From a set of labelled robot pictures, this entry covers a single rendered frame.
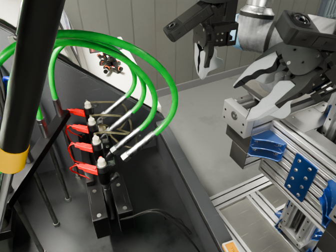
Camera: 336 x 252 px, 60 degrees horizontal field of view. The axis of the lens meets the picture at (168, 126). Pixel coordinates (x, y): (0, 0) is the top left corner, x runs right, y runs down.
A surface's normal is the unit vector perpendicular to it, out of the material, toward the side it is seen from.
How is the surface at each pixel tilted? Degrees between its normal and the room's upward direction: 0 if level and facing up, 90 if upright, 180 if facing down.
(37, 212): 0
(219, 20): 90
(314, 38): 106
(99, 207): 0
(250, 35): 73
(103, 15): 90
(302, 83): 48
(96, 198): 0
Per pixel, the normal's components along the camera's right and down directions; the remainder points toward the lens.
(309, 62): -0.70, -0.36
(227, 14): 0.33, 0.60
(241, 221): 0.00, -0.77
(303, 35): 0.14, 0.81
